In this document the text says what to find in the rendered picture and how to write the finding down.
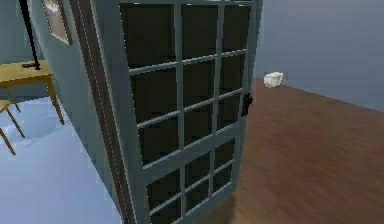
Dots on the yellow wooden chair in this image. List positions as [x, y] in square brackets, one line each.
[5, 115]

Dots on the framed wall picture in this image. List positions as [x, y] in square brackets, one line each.
[56, 20]

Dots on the yellow wooden table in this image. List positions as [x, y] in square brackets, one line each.
[23, 75]

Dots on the grey glass-paned room door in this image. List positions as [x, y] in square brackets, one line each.
[180, 100]

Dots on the white box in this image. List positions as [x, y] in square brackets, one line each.
[273, 79]

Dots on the black floor lamp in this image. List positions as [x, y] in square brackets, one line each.
[30, 36]

